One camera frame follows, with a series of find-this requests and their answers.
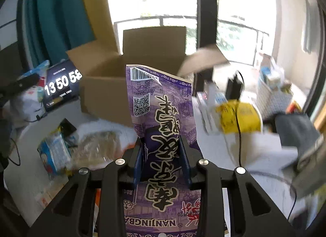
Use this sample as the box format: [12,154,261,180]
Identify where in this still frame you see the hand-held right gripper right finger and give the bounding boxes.
[178,135,303,237]

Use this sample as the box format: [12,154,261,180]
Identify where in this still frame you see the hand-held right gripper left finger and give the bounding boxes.
[27,137,143,237]

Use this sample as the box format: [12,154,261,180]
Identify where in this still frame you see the purple snack packet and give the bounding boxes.
[126,64,204,237]

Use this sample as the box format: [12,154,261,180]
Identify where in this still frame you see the blue white snack packet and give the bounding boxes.
[37,130,73,179]

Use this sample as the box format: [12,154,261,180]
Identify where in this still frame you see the brown cardboard box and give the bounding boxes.
[66,26,230,128]

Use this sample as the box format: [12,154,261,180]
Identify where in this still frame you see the white plastic bag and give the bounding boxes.
[10,84,49,123]

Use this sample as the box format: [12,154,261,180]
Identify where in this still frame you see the tablet with clock display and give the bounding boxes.
[42,59,83,111]

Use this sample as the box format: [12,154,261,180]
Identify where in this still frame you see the clear plastic snack packet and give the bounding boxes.
[69,130,123,171]

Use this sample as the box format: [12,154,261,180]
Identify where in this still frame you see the white flat paper packet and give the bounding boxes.
[199,104,226,135]

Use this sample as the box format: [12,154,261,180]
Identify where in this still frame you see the black flat square object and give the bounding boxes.
[58,118,77,135]

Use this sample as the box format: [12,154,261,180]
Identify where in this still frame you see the white power strip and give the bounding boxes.
[196,91,227,109]

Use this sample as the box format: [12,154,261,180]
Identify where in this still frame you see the yellow duck print bag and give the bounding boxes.
[216,101,264,134]

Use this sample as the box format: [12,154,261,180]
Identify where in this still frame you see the teal curtain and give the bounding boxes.
[25,0,96,66]

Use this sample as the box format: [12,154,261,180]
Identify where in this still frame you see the white perforated basket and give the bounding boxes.
[256,74,293,121]

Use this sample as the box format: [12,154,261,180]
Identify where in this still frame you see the dark grey pouch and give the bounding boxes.
[274,112,316,151]

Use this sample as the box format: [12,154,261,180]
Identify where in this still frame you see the grey blurred packet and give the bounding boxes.
[283,132,326,199]

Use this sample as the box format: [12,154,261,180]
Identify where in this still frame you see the blue white carton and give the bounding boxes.
[260,66,281,84]

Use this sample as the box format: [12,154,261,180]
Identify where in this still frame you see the balcony railing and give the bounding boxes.
[113,15,270,66]

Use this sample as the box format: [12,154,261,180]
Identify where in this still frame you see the black power bank cable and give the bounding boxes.
[234,71,298,223]

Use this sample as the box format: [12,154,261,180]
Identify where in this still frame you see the black window frame post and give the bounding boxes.
[196,0,217,92]

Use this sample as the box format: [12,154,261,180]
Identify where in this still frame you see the grey wall panel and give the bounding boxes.
[304,0,317,54]

